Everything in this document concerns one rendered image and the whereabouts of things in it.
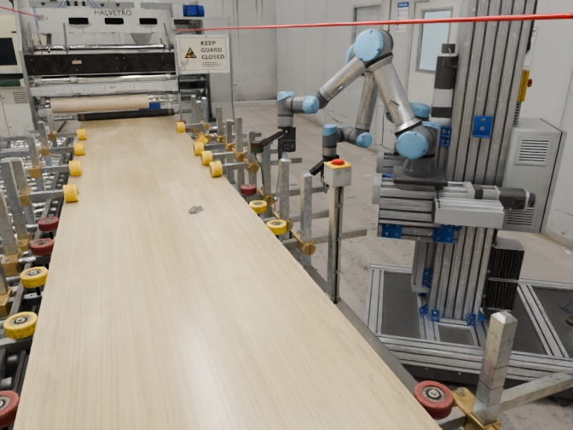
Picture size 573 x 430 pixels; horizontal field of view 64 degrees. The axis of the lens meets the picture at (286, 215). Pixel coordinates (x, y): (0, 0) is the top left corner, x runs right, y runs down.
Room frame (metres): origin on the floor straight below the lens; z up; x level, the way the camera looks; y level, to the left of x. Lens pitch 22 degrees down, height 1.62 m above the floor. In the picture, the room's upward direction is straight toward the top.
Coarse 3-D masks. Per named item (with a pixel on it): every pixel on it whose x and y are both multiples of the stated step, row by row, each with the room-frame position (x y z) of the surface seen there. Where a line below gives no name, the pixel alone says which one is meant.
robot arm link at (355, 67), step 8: (392, 40) 1.97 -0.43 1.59; (392, 48) 1.98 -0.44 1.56; (352, 64) 2.07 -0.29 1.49; (360, 64) 2.05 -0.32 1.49; (344, 72) 2.08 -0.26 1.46; (352, 72) 2.07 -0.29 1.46; (360, 72) 2.06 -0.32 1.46; (328, 80) 2.15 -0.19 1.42; (336, 80) 2.10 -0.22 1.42; (344, 80) 2.09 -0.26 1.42; (352, 80) 2.09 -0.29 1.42; (320, 88) 2.17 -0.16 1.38; (328, 88) 2.12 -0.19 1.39; (336, 88) 2.11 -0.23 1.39; (344, 88) 2.12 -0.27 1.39; (320, 96) 2.14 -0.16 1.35; (328, 96) 2.13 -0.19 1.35; (320, 104) 2.13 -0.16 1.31
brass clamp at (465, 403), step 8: (456, 400) 0.81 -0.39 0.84; (464, 400) 0.81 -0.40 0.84; (472, 400) 0.81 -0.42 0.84; (464, 408) 0.79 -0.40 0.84; (472, 408) 0.79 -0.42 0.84; (472, 416) 0.76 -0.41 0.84; (472, 424) 0.76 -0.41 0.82; (480, 424) 0.74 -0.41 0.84; (488, 424) 0.74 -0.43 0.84; (496, 424) 0.74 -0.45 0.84
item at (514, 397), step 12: (564, 372) 0.91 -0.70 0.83; (528, 384) 0.87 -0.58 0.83; (540, 384) 0.87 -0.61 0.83; (552, 384) 0.87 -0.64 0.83; (564, 384) 0.88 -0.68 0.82; (504, 396) 0.83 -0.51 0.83; (516, 396) 0.83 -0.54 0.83; (528, 396) 0.84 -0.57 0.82; (540, 396) 0.86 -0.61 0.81; (456, 408) 0.80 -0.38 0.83; (504, 408) 0.82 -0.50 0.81; (444, 420) 0.76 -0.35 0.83; (456, 420) 0.77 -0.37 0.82
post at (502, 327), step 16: (496, 320) 0.76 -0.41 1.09; (512, 320) 0.75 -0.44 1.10; (496, 336) 0.75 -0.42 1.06; (512, 336) 0.75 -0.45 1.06; (496, 352) 0.74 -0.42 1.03; (496, 368) 0.74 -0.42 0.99; (480, 384) 0.77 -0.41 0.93; (496, 384) 0.74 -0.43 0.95; (480, 400) 0.76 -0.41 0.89; (496, 400) 0.75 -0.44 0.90; (480, 416) 0.75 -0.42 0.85; (496, 416) 0.75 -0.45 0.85
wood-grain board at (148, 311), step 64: (128, 128) 3.72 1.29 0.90; (128, 192) 2.11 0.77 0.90; (192, 192) 2.10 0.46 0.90; (64, 256) 1.42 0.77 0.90; (128, 256) 1.42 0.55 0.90; (192, 256) 1.42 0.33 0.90; (256, 256) 1.42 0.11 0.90; (64, 320) 1.04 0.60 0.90; (128, 320) 1.04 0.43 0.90; (192, 320) 1.04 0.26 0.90; (256, 320) 1.04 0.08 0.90; (320, 320) 1.04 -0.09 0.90; (64, 384) 0.80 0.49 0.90; (128, 384) 0.80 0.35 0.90; (192, 384) 0.80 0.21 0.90; (256, 384) 0.80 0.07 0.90; (320, 384) 0.80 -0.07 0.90; (384, 384) 0.79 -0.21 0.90
